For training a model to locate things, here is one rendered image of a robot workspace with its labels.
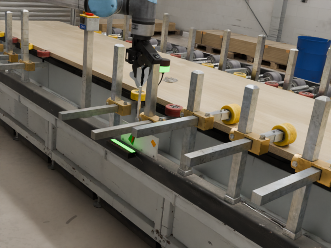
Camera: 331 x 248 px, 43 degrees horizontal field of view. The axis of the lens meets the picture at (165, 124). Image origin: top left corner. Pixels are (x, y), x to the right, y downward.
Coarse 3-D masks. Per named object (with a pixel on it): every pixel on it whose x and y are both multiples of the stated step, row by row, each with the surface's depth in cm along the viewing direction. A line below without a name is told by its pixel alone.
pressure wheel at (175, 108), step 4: (168, 104) 187; (172, 104) 187; (176, 104) 188; (168, 108) 182; (172, 108) 182; (176, 108) 182; (180, 108) 183; (168, 112) 182; (172, 112) 181; (176, 112) 181; (172, 116) 182; (176, 116) 182
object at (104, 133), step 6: (114, 126) 167; (120, 126) 168; (126, 126) 168; (132, 126) 170; (96, 132) 159; (102, 132) 161; (108, 132) 163; (114, 132) 165; (120, 132) 167; (126, 132) 169; (96, 138) 160; (102, 138) 162
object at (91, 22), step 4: (80, 16) 205; (84, 16) 202; (88, 16) 201; (92, 16) 202; (96, 16) 204; (88, 20) 202; (92, 20) 203; (96, 20) 204; (84, 24) 203; (88, 24) 202; (92, 24) 204; (96, 24) 205; (80, 28) 207; (88, 28) 203; (92, 28) 204; (96, 28) 206
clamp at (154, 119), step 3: (141, 114) 182; (141, 117) 182; (144, 117) 181; (147, 117) 179; (150, 117) 179; (153, 117) 179; (156, 117) 180; (159, 117) 180; (144, 120) 181; (150, 120) 178; (153, 120) 176; (156, 120) 176; (165, 120) 177
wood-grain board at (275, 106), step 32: (32, 32) 337; (64, 32) 353; (96, 32) 372; (96, 64) 251; (128, 64) 260; (192, 64) 280; (160, 96) 200; (224, 96) 212; (288, 96) 225; (224, 128) 170; (256, 128) 170
